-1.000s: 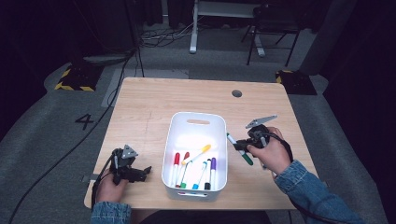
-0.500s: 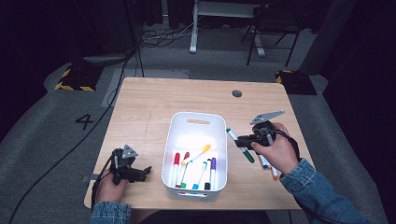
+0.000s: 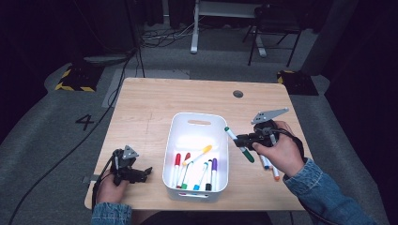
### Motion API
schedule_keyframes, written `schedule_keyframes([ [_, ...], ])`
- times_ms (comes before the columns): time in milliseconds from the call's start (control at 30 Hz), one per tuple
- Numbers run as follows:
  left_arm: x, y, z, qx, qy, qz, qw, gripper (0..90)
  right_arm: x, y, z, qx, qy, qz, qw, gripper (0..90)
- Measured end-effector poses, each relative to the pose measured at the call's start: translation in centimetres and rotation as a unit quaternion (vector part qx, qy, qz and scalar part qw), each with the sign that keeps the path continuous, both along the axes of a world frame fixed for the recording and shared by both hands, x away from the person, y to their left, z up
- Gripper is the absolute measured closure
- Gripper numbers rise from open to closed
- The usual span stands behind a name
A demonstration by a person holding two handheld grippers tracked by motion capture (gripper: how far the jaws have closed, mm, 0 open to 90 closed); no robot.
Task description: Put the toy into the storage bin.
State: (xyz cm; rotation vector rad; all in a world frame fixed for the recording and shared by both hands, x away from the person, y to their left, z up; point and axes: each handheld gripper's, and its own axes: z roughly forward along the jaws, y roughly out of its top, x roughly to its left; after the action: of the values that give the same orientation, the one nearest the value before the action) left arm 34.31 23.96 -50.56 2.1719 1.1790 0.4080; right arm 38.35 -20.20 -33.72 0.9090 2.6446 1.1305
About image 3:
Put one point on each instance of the black yellow striped stand base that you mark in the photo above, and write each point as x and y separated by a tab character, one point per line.
78	79
297	82

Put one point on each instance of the white desk frame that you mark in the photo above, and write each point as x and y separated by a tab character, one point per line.
194	31

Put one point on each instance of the bright red marker pen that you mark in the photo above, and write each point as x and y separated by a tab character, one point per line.
177	159

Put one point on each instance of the black marker pen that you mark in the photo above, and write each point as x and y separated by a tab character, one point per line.
208	187

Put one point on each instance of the person's left hand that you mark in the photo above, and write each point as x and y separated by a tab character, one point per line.
109	191

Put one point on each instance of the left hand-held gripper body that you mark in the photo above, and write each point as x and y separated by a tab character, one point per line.
129	152

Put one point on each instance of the dark red marker pen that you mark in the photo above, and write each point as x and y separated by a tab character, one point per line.
187	156

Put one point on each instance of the black stand pole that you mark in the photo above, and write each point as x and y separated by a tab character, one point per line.
134	31

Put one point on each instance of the person's right hand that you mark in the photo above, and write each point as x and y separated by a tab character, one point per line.
284	154

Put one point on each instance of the yellow marker pen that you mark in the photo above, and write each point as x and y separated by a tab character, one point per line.
206	149

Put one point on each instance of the light blue marker pen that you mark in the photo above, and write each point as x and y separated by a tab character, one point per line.
197	187

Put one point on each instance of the grey flat floor base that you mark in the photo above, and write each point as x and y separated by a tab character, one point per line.
106	59

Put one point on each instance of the black chair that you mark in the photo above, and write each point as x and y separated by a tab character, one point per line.
275	18

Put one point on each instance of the orange marker pen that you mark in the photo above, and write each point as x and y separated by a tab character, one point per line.
276	175

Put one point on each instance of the grey tape piece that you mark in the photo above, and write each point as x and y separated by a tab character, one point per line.
88	178

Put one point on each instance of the dark blue marker pen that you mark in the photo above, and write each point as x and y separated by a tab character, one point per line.
265	163

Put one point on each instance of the purple marker pen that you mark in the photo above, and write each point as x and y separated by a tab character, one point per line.
214	164

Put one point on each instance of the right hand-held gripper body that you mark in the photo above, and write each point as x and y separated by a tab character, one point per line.
266	115

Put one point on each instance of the white plastic storage bin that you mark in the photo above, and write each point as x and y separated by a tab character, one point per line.
200	134

